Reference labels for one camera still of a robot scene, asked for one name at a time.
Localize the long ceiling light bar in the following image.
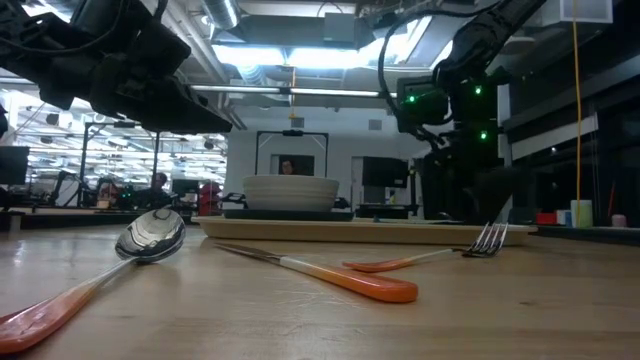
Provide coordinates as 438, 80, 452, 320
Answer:
189, 83, 399, 99

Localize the pale green cylinder container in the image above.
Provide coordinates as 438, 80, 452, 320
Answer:
570, 199, 594, 229

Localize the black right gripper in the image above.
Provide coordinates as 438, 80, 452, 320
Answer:
431, 69, 505, 222

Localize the black monitor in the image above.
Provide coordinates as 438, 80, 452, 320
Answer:
0, 145, 30, 186
362, 156, 410, 189

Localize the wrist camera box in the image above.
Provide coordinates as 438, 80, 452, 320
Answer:
396, 75, 451, 132
127, 24, 193, 84

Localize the orange-handled metal spoon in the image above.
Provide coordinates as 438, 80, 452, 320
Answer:
0, 207, 187, 355

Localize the black desk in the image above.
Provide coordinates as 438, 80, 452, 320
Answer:
354, 202, 421, 220

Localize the white ribbed bowl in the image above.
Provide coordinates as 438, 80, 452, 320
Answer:
242, 174, 341, 213

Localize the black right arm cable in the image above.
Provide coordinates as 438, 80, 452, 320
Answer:
377, 0, 501, 146

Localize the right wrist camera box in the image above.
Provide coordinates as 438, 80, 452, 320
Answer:
396, 75, 451, 132

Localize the grey ceiling box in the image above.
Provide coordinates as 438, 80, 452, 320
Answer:
323, 12, 357, 44

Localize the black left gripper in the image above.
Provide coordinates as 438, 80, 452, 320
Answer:
0, 12, 234, 136

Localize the black curtain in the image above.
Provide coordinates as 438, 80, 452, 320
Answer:
418, 158, 446, 221

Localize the beige plastic tray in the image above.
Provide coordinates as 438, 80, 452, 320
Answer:
192, 214, 539, 247

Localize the smooth silver ventilation duct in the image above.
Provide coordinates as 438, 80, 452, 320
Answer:
202, 0, 241, 30

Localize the orange-handled metal fork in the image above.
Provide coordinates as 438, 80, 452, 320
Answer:
342, 222, 510, 274

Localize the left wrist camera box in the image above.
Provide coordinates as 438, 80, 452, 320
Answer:
127, 24, 193, 84

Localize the orange-handled metal knife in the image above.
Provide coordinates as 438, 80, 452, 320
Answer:
214, 243, 419, 304

